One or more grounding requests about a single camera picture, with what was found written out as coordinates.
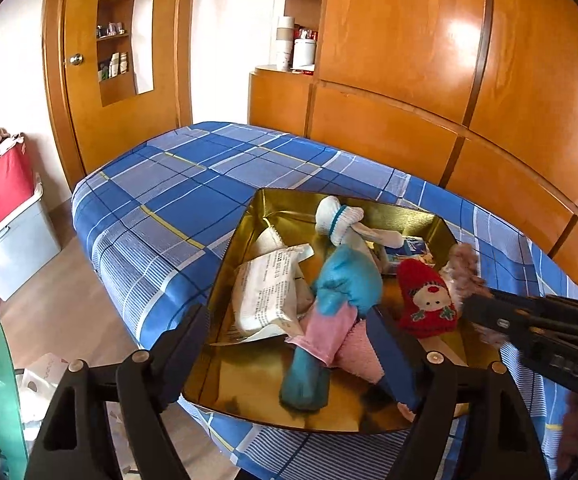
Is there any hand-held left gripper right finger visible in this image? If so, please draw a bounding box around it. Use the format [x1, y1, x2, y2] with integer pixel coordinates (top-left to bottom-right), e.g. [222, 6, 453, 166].
[366, 304, 552, 480]

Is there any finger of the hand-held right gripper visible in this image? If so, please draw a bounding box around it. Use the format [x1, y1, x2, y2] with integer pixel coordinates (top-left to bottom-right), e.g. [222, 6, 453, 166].
[461, 294, 544, 352]
[489, 290, 578, 333]

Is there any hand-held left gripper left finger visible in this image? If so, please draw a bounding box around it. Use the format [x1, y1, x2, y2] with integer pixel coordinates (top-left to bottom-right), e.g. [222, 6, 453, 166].
[24, 302, 209, 480]

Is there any pink waffle washcloth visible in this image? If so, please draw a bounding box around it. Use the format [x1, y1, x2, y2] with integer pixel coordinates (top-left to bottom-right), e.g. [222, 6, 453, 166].
[336, 317, 387, 387]

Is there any gold metal tray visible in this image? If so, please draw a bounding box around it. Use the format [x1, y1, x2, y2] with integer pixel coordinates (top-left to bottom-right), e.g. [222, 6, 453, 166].
[181, 187, 502, 433]

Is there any mauve fuzzy sock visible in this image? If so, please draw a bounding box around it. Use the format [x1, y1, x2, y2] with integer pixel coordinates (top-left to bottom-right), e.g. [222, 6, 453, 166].
[439, 241, 508, 350]

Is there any pink smooth cloth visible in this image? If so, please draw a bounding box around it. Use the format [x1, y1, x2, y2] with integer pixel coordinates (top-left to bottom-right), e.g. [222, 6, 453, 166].
[285, 304, 360, 367]

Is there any red christmas sock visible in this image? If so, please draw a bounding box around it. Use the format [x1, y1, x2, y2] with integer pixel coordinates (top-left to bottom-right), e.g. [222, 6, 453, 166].
[396, 259, 462, 339]

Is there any white plastic-wrapped packet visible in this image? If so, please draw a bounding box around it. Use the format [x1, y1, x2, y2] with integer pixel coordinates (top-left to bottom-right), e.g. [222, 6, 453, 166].
[229, 242, 316, 346]

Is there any teal fuzzy sock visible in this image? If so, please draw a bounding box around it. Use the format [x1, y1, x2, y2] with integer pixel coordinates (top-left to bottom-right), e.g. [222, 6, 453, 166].
[280, 246, 384, 411]

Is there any blue and white small box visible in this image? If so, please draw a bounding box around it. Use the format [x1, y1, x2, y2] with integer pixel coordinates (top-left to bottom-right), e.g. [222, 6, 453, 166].
[383, 235, 438, 267]

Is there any white sock with blue stripe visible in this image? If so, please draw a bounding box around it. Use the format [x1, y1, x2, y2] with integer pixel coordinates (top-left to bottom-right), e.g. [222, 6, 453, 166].
[315, 196, 406, 261]

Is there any blue plaid bed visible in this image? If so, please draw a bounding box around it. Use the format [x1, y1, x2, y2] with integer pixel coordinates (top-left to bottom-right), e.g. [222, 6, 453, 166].
[70, 121, 578, 480]

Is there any white printed plastic bag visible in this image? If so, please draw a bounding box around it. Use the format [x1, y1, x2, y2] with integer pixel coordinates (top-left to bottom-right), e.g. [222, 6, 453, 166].
[14, 352, 73, 429]

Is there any grey plastic storage bin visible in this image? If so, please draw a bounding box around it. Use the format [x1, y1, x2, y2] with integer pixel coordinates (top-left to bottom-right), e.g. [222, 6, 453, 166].
[0, 182, 64, 303]

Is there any wooden door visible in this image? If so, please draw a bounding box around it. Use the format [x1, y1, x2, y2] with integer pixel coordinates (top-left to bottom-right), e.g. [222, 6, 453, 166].
[42, 0, 196, 179]

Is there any collection of small shelf bottles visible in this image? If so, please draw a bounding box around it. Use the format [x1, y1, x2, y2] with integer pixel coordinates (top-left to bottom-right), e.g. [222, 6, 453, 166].
[96, 0, 131, 82]

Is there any wooden wardrobe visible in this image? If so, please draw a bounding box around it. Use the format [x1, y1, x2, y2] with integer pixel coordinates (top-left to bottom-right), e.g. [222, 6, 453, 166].
[246, 0, 578, 307]

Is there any narrow mirror panel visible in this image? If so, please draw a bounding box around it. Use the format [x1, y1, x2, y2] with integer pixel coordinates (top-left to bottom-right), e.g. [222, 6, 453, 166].
[128, 0, 156, 96]

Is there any tall white cylinder container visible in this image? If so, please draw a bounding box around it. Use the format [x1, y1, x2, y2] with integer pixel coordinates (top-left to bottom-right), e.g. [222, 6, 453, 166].
[275, 15, 296, 72]

